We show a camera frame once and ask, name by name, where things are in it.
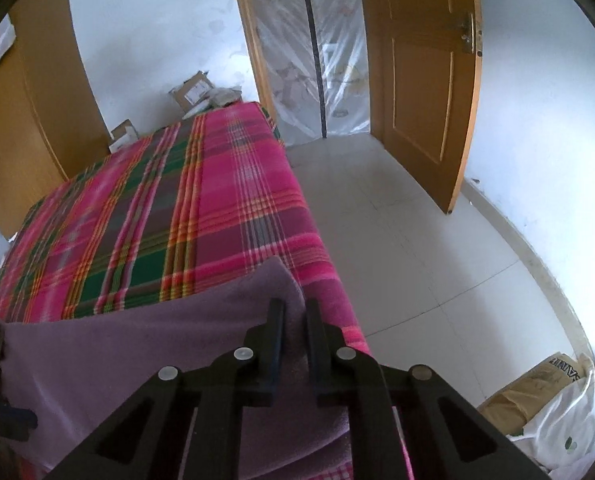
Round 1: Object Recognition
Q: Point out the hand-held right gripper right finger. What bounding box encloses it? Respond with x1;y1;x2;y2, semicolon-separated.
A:
305;297;548;480

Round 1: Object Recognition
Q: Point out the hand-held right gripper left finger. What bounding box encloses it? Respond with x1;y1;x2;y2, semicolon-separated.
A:
50;297;287;480

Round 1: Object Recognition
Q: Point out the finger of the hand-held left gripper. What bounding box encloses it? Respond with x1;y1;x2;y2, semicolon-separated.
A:
0;395;38;442

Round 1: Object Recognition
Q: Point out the purple fleece garment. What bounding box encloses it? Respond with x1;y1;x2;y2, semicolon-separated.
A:
0;255;358;480

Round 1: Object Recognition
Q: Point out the pink green plaid bed sheet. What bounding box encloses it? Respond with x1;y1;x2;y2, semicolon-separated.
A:
0;101;413;480

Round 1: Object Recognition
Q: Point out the brown paper sack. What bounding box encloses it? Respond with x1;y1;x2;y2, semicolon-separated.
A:
477;352;585;436

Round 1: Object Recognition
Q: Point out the white parcel bag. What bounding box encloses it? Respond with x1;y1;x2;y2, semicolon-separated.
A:
197;87;243;111

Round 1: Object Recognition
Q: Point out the white plastic sack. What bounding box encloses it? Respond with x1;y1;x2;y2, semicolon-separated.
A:
507;355;595;478

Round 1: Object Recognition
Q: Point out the white cardboard box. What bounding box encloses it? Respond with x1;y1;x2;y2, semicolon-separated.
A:
108;119;139;155

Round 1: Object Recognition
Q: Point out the brown cardboard box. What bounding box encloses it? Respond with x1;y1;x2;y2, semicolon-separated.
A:
168;71;213;121

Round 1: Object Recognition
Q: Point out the wooden door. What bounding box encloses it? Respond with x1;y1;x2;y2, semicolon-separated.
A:
357;0;483;216

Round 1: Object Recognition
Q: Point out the wooden wardrobe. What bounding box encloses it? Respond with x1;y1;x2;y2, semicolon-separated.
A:
0;0;110;238

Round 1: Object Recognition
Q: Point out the clear plastic door curtain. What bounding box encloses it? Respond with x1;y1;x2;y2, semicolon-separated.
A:
250;0;371;148

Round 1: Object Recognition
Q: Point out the black curtain strip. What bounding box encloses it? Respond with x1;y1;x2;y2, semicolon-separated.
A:
300;0;328;138

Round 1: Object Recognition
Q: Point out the wooden door frame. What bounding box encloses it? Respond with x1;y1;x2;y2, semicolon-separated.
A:
230;0;288;148

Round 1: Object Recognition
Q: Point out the metal door handle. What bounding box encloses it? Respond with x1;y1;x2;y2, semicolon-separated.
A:
455;12;481;56

